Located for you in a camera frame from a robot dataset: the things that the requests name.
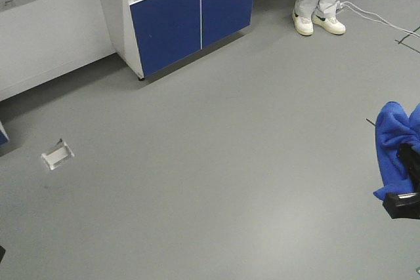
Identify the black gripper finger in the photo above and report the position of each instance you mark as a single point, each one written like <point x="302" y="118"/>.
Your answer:
<point x="402" y="205"/>
<point x="410" y="160"/>

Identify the blue microfiber cloth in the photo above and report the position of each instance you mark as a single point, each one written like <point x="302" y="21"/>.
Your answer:
<point x="394" y="127"/>

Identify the right white sneaker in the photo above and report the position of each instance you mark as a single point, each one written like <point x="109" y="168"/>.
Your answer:
<point x="330" y="24"/>

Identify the white sneaker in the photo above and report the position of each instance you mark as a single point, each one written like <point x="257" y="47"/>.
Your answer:
<point x="303" y="26"/>
<point x="330" y="24"/>

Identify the left white sneaker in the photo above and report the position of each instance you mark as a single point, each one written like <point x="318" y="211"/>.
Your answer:
<point x="303" y="26"/>

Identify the blue lab base cabinet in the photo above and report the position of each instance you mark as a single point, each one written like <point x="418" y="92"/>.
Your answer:
<point x="150" y="35"/>

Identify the metal floor socket box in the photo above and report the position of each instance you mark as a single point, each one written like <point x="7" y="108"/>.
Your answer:
<point x="57" y="155"/>

